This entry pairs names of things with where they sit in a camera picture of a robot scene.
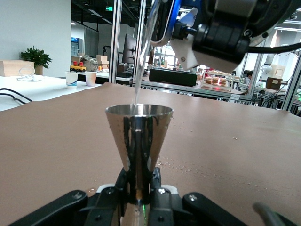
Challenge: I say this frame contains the potted green plant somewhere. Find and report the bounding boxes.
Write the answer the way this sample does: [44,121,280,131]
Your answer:
[19,46,53,76]

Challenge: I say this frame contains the cardboard box stack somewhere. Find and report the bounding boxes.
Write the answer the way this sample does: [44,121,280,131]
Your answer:
[95,55,110,69]

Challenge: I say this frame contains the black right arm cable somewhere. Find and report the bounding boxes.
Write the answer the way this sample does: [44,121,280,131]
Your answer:
[246,41,301,55]

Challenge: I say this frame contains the grey crumpled bag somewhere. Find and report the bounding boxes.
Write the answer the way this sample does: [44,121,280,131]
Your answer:
[81,55,99,71]

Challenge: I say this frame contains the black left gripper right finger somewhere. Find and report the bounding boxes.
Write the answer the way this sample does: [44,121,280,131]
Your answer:
[150,167,247,226]

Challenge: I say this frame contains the bread display rack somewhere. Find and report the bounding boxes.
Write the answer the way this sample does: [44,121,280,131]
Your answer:
[203,70,235,87]

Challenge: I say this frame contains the black cables on white table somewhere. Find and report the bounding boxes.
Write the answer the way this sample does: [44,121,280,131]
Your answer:
[0,88,33,105]

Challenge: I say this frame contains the blue drinks fridge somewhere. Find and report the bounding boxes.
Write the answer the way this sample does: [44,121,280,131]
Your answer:
[71,37,84,57]

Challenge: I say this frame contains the seated person in white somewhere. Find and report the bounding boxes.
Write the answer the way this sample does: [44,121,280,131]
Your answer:
[243,70,255,86]

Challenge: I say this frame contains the pale wooden cube box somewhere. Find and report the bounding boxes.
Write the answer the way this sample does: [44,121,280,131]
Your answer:
[270,65,286,79]

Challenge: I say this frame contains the dark brown wooden box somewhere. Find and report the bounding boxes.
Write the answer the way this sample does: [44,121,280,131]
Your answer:
[266,77,283,90]

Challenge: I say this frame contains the clear glass beaker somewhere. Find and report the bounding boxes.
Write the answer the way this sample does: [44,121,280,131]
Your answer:
[145,0,183,47]

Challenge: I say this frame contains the long pale wooden box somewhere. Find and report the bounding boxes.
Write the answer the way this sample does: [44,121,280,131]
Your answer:
[0,60,35,77]

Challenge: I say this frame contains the plain white paper cup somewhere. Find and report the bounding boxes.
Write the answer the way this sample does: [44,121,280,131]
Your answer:
[85,71,98,87]

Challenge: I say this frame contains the clear tubing coil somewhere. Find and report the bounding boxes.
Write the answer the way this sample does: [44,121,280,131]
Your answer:
[16,65,45,82]

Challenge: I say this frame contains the yellow toy car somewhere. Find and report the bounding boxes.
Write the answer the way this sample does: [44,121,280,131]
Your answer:
[70,61,87,73]

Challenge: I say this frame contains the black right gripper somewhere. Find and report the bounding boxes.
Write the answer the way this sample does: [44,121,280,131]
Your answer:
[175,22,198,42]

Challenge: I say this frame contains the black flat monitor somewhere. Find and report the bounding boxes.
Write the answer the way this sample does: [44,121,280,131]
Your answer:
[121,33,137,65]

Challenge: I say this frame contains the long black case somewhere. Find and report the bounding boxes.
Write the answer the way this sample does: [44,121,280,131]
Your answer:
[149,68,198,87]

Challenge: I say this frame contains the brown table mat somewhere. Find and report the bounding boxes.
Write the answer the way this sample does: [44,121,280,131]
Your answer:
[0,81,301,226]

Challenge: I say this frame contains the aluminium workbench rail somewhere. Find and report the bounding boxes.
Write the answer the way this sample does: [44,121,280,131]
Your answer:
[131,79,253,104]

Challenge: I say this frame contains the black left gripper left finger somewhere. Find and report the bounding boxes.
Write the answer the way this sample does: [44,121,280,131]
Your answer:
[9,168,130,226]

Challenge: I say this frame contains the paper cup with blue wave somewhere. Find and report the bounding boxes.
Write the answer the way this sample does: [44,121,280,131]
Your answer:
[65,71,79,90]

